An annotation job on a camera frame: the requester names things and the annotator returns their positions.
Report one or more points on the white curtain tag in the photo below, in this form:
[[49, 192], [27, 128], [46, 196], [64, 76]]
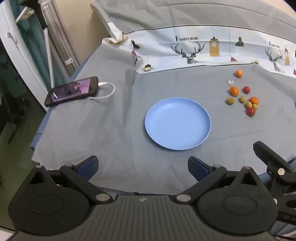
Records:
[[69, 61]]

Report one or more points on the blue plate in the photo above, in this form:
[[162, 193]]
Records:
[[177, 124]]

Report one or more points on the green jujube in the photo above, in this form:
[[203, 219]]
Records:
[[242, 99], [230, 101], [248, 104], [254, 107]]

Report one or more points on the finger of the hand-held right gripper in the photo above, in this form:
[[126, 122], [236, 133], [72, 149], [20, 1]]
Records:
[[272, 160]]

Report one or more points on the white door frame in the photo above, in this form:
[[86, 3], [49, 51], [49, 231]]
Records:
[[16, 46]]

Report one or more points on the teal hanging clothing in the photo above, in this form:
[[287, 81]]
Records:
[[34, 46]]

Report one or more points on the black smartphone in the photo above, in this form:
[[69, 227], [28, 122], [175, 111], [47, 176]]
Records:
[[71, 91]]

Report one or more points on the red cherry tomato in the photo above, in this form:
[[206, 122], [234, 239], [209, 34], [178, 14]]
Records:
[[246, 89], [251, 112]]

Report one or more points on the small clear plastic piece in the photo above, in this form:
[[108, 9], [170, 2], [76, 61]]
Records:
[[230, 82]]

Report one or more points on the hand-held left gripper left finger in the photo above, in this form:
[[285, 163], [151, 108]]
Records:
[[89, 165]]

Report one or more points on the orange kumquat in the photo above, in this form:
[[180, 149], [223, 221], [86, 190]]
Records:
[[239, 73], [254, 100], [234, 91]]

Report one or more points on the grey curtain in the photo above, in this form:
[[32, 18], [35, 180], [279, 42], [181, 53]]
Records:
[[62, 34]]

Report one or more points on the grey printed tablecloth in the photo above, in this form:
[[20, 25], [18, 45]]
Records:
[[120, 129]]

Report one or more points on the white tripod stand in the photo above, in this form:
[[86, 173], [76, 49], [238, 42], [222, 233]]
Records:
[[48, 53]]

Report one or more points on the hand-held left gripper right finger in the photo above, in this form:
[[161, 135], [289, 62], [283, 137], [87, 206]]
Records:
[[197, 168]]

